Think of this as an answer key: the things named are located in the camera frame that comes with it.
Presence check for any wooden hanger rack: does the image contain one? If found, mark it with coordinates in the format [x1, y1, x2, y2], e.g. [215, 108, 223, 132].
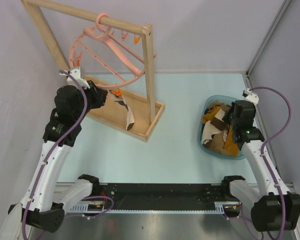
[22, 0, 165, 142]

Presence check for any aluminium frame profile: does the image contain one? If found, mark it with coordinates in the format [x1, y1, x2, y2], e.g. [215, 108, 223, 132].
[244, 0, 300, 240]

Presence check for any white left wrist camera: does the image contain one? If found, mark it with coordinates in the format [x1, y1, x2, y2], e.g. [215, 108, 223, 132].
[68, 66, 90, 89]

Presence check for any mustard yellow sock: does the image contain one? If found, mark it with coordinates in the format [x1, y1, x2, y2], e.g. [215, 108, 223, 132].
[223, 127, 239, 158]

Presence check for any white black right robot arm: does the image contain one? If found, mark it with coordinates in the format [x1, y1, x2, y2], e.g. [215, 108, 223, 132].
[220, 100, 300, 232]

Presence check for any blue plastic sock bin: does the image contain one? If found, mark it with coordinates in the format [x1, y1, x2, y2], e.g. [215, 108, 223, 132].
[197, 95, 245, 161]

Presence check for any white slotted cable duct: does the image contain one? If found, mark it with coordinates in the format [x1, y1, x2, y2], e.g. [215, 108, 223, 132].
[52, 202, 227, 215]

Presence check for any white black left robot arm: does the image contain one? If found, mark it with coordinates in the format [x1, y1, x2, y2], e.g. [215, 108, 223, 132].
[0, 80, 108, 240]

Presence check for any cream brown striped sock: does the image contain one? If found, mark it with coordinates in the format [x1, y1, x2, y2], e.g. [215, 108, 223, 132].
[108, 90, 135, 131]

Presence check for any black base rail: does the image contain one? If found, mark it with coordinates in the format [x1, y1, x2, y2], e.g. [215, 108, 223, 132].
[101, 183, 228, 212]

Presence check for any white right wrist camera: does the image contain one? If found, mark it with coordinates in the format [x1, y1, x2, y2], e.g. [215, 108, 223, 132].
[242, 88, 259, 106]

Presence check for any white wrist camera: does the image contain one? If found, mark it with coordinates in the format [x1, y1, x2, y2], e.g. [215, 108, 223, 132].
[68, 66, 90, 89]
[242, 88, 259, 106]

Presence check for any orange clothes clip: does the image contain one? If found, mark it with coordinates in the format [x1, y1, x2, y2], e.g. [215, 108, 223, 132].
[111, 89, 122, 98]

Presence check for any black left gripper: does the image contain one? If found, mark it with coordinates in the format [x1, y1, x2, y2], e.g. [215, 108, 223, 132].
[74, 80, 108, 122]

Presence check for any pile of socks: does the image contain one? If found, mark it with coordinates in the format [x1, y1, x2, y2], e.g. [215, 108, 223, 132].
[201, 100, 231, 156]

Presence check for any pink round clip hanger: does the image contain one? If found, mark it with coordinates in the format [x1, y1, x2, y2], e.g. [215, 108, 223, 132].
[69, 12, 158, 97]

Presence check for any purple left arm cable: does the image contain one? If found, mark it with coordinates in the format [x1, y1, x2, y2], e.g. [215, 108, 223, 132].
[21, 69, 88, 240]

